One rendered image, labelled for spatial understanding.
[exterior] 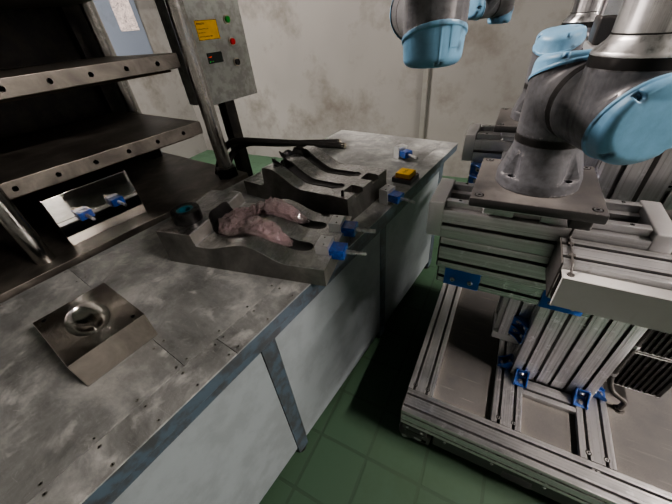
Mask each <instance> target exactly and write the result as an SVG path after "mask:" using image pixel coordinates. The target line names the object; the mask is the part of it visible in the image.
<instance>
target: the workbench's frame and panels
mask: <svg viewBox="0 0 672 504"><path fill-rule="evenodd" d="M457 145H458V144H457ZM457 145H456V146H455V147H454V148H453V149H452V150H451V151H450V152H449V153H448V154H446V155H445V156H444V157H443V158H442V159H441V160H440V161H439V162H438V163H437V164H436V165H435V166H434V167H433V168H432V169H431V170H430V171H429V172H428V173H427V174H426V175H425V176H423V177H422V178H421V179H420V180H419V181H418V182H417V183H416V184H415V185H414V186H413V187H412V188H411V189H410V190H409V191H408V192H407V193H406V194H405V195H404V198H407V199H408V200H409V199H410V200H413V201H415V202H416V203H415V204H413V203H410V202H409V203H408V202H405V201H401V202H400V203H399V204H394V205H393V206H392V207H391V208H390V209H389V210H388V211H387V212H386V213H385V214H384V215H383V216H382V217H381V218H380V219H379V220H378V221H377V222H375V223H374V224H373V225H372V226H371V227H370V228H369V229H376V233H367V232H365V233H364V234H363V235H362V236H361V237H360V238H359V239H358V240H357V241H356V242H355V243H354V244H353V245H351V246H350V247H349V248H348V250H355V251H356V252H357V251H359V252H360V251H361V252H366V253H367V255H366V256H362V255H360V256H359V255H357V254H356V255H350V254H347V255H346V257H345V259H344V260H339V261H338V263H337V265H336V267H335V269H334V271H333V273H332V275H331V277H330V280H329V282H328V284H327V286H320V285H314V284H311V285H310V286H309V287H308V288H307V289H306V290H304V291H303V292H302V293H301V294H300V295H299V296H298V297H297V298H296V299H295V300H294V301H293V302H292V303H291V304H290V305H289V306H288V307H287V308H286V309H285V310H284V311H283V312H282V313H280V314H279V315H278V316H277V317H276V318H275V319H274V320H273V321H272V322H271V323H270V324H269V325H268V326H267V327H266V328H265V329H264V330H263V331H262V332H261V333H260V334H259V335H258V336H256V337H255V338H254V339H253V340H252V341H251V342H250V343H249V344H248V345H247V346H246V347H245V348H244V349H243V350H242V351H241V352H240V353H239V354H238V355H237V356H236V357H235V358H234V359H232V360H231V361H230V362H229V363H228V364H227V365H226V366H225V367H224V368H223V369H222V370H221V371H220V372H219V373H218V374H217V375H216V376H215V377H214V378H213V379H212V380H211V381H209V382H208V383H207V384H206V385H205V386H204V387H203V388H202V389H201V390H200V391H199V392H198V393H197V394H196V395H195V396H194V397H193V398H192V399H191V400H190V401H189V402H188V403H187V404H185V405H184V406H183V407H182V408H181V409H180V410H179V411H178V412H177V413H176V414H175V415H174V416H173V417H172V418H171V419H170V420H169V421H168V422H167V423H166V424H165V425H164V426H163V427H161V428H160V429H159V430H158V431H157V432H156V433H155V434H154V435H153V436H152V437H151V438H150V439H149V440H148V441H147V442H146V443H145V444H144V445H143V446H142V447H141V448H140V449H139V450H137V451H136V452H135V453H134V454H133V455H132V456H131V457H130V458H129V459H128V460H127V461H126V462H125V463H124V464H123V465H122V466H121V467H120V468H119V469H118V470H117V471H116V472H115V473H113V474H112V475H111V476H110V477H109V478H108V479H107V480H106V481H105V482H104V483H103V484H102V485H101V486H100V487H99V488H98V489H97V490H96V491H95V492H94V493H93V494H92V495H90V496H89V497H88V498H87V499H86V500H85V501H84V502H83V503H82V504H259V503H260V502H261V500H262V499H263V497H264V496H265V495H266V493H267V492H268V490H269V489H270V487H271V486H272V485H273V483H274V482H275V480H276V479H277V477H278V476H279V475H280V473H281V472H282V470H283V469H284V467H285V466H286V465H287V463H288V462H289V460H290V459H291V457H292V456H293V455H294V453H295V452H296V451H297V452H299V453H301V452H303V451H304V450H305V448H306V444H307V443H308V439H307V434H308V433H309V432H310V430H311V429H312V427H313V426H314V424H315V423H316V422H317V420H318V419H319V417H320V416H321V414H322V413H323V412H324V410H325V409H326V407H327V406H328V404H329V403H330V402H331V400H332V399H333V397H334V396H335V394H336V393H337V392H338V390H339V389H340V387H341V386H342V384H343V383H344V382H345V380H346V379H347V377H348V376H349V374H350V373H351V372H352V370H353V369H354V367H355V366H356V364H357V363H358V362H359V360H360V359H361V357H362V356H363V354H364V353H365V352H366V350H367V349H368V347H369V346H370V344H371V343H372V342H373V340H374V339H375V337H377V338H380V337H382V336H383V332H384V331H385V323H386V322H387V320H388V319H389V317H390V316H391V314H392V313H393V312H394V310H395V309H396V307H397V306H398V304H399V303H400V302H401V300H402V299H403V297H404V296H405V294H406V293H407V292H408V290H409V289H410V287H411V286H412V284H413V283H414V282H415V280H416V279H417V277H418V276H419V274H420V273H421V272H422V270H423V269H424V268H425V269H427V268H429V266H430V264H431V259H432V251H433V243H434V236H435V235H431V234H427V233H426V229H427V220H428V211H429V202H430V200H431V198H432V196H433V194H434V192H435V191H436V189H437V187H438V185H439V183H440V181H441V179H442V174H443V167H444V162H445V161H446V160H447V159H448V158H449V157H450V156H451V155H452V154H453V153H454V152H455V151H456V150H457Z"/></svg>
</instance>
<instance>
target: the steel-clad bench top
mask: <svg viewBox="0 0 672 504"><path fill-rule="evenodd" d="M325 139H341V143H346V148H345V149H338V148H320V149H321V150H323V151H324V152H326V153H327V154H328V155H330V156H331V157H332V158H334V159H335V160H337V161H338V162H341V163H344V164H352V165H361V166H371V167H377V168H383V169H386V184H389V185H393V186H395V190H397V191H400V192H404V195H405V194H406V193H407V192H408V191H409V190H410V189H411V188H412V187H413V186H414V185H415V184H416V183H417V182H418V181H419V180H420V179H421V178H422V177H423V176H425V175H426V174H427V173H428V172H429V171H430V170H431V169H432V168H433V167H434V166H435V165H436V164H437V163H438V162H439V161H440V160H441V159H442V158H443V157H444V156H445V155H446V154H448V153H449V152H450V151H451V150H452V149H453V148H454V147H455V146H456V145H457V144H458V143H455V142H446V141H437V140H428V139H419V138H411V137H402V136H393V135H384V134H375V133H366V132H357V131H348V130H341V131H339V132H337V133H335V134H333V135H331V136H329V137H327V138H325ZM399 144H405V145H407V149H409V150H412V155H415V156H417V157H418V159H414V158H412V157H409V158H406V159H404V158H402V159H399V160H398V159H396V158H394V146H396V145H399ZM401 168H408V169H414V170H416V173H419V178H418V179H417V180H416V181H414V182H413V183H412V184H411V185H406V184H401V183H395V182H392V177H393V176H394V175H395V174H396V172H397V171H399V170H400V169H401ZM394 204H395V203H390V204H388V205H385V204H382V203H379V198H378V199H377V200H376V201H375V202H374V203H372V204H371V205H370V206H369V207H368V208H367V209H365V210H364V211H363V212H362V213H361V214H360V215H359V216H357V217H356V218H355V219H354V220H353V221H357V222H358V227H359V228H370V227H371V226H372V225H373V224H374V223H375V222H377V221H378V220H379V219H380V218H381V217H382V216H383V215H384V214H385V213H386V212H387V211H388V210H389V209H390V208H391V207H392V206H393V205H394ZM171 219H172V217H169V218H167V219H165V220H163V221H161V222H160V223H158V224H156V225H154V226H152V227H150V228H148V229H146V230H144V231H142V232H140V233H138V234H136V235H134V236H132V237H130V238H128V239H126V240H124V241H122V242H120V243H118V244H116V245H114V246H112V247H110V248H108V249H106V250H104V251H102V252H100V253H98V254H97V255H95V256H93V257H91V258H89V259H87V260H85V261H83V262H81V263H79V264H77V265H75V266H73V267H71V268H69V269H67V270H65V271H63V272H61V273H59V274H57V275H55V276H53V277H51V278H49V279H47V280H45V281H43V282H41V283H39V284H37V285H35V286H34V287H32V288H30V289H28V290H26V291H24V292H22V293H20V294H18V295H16V296H14V297H12V298H10V299H8V300H6V301H4V302H2V303H0V504H82V503H83V502H84V501H85V500H86V499H87V498H88V497H89V496H90V495H92V494H93V493H94V492H95V491H96V490H97V489H98V488H99V487H100V486H101V485H102V484H103V483H104V482H105V481H106V480H107V479H108V478H109V477H110V476H111V475H112V474H113V473H115V472H116V471H117V470H118V469H119V468H120V467H121V466H122V465H123V464H124V463H125V462H126V461H127V460H128V459H129V458H130V457H131V456H132V455H133V454H134V453H135V452H136V451H137V450H139V449H140V448H141V447H142V446H143V445H144V444H145V443H146V442H147V441H148V440H149V439H150V438H151V437H152V436H153V435H154V434H155V433H156V432H157V431H158V430H159V429H160V428H161V427H163V426H164V425H165V424H166V423H167V422H168V421H169V420H170V419H171V418H172V417H173V416H174V415H175V414H176V413H177V412H178V411H179V410H180V409H181V408H182V407H183V406H184V405H185V404H187V403H188V402H189V401H190V400H191V399H192V398H193V397H194V396H195V395H196V394H197V393H198V392H199V391H200V390H201V389H202V388H203V387H204V386H205V385H206V384H207V383H208V382H209V381H211V380H212V379H213V378H214V377H215V376H216V375H217V374H218V373H219V372H220V371H221V370H222V369H223V368H224V367H225V366H226V365H227V364H228V363H229V362H230V361H231V360H232V359H234V358H235V357H236V356H237V355H238V354H239V353H240V352H241V351H242V350H243V349H244V348H245V347H246V346H247V345H248V344H249V343H250V342H251V341H252V340H253V339H254V338H255V337H256V336H258V335H259V334H260V333H261V332H262V331H263V330H264V329H265V328H266V327H267V326H268V325H269V324H270V323H271V322H272V321H273V320H274V319H275V318H276V317H277V316H278V315H279V314H280V313H282V312H283V311H284V310H285V309H286V308H287V307H288V306H289V305H290V304H291V303H292V302H293V301H294V300H295V299H296V298H297V297H298V296H299V295H300V294H301V293H302V292H303V291H304V290H306V289H307V288H308V287H309V286H310V285H311V284H308V283H302V282H296V281H290V280H284V279H278V278H272V277H266V276H259V275H253V274H247V273H241V272H235V271H229V270H223V269H217V268H211V267H205V266H199V265H192V264H186V263H180V262H174V261H171V260H170V258H169V256H168V254H167V252H166V250H165V248H164V246H163V244H162V242H161V240H160V239H159V237H158V235H157V233H156V230H157V229H159V228H160V227H161V226H163V225H164V224H165V223H167V222H168V221H170V220H171ZM71 271H72V272H71ZM77 276H78V277H77ZM83 281H84V282H83ZM102 283H105V284H107V285H108V286H109V287H110V288H112V289H113V290H114V291H116V292H117V293H118V294H119V295H121V296H122V297H123V298H125V299H126V300H127V301H128V302H130V303H131V304H132V305H134V306H135V307H136V308H137V309H139V310H140V311H141V312H142V313H144V314H145V316H146V317H147V318H148V320H149V321H150V323H151V324H152V326H153V327H154V329H155V330H156V332H157V333H158V335H157V336H155V337H154V338H153V340H152V339H151V340H150V341H149V342H147V343H146V344H145V345H143V346H142V347H141V348H139V349H138V350H137V351H135V352H134V353H133V354H131V355H130V356H129V357H127V358H126V359H125V360H123V361H122V362H121V363H119V364H118V365H117V366H115V367H114V368H113V369H111V370H110V371H109V372H107V373H106V374H105V375H103V376H102V377H101V378H99V379H98V380H97V381H95V382H94V383H93V384H91V385H90V386H86V385H85V384H84V383H83V382H82V381H81V380H80V379H79V378H78V377H77V376H76V375H75V374H74V373H73V372H71V371H70V370H69V369H68V368H67V367H66V365H65V364H64V363H63V362H62V360H61V359H60V358H59V357H58V355H57V354H56V353H55V352H54V350H53V349H52V348H51V346H50V345H49V344H48V343H47V341H46V340H45V339H44V338H43V336H42V335H41V334H40V332H39V331H38V330H37V329H36V327H35V326H34V325H33V323H34V322H35V321H37V320H39V319H41V318H42V317H44V316H46V315H48V314H49V313H51V312H53V311H55V310H57V309H58V308H60V307H62V306H64V305H65V304H67V303H69V302H71V301H72V300H74V299H76V298H78V297H79V296H81V295H83V294H85V293H86V292H88V291H90V290H92V289H93V288H95V287H97V286H99V285H100V284H102ZM89 286H90V287H91V288H90V287H89ZM158 344H159V345H158ZM164 349H165V350H164ZM170 354H171V355H172V356H171V355H170ZM176 359H177V360H178V361H177V360H176ZM182 364H183V365H184V366H183V365H182Z"/></svg>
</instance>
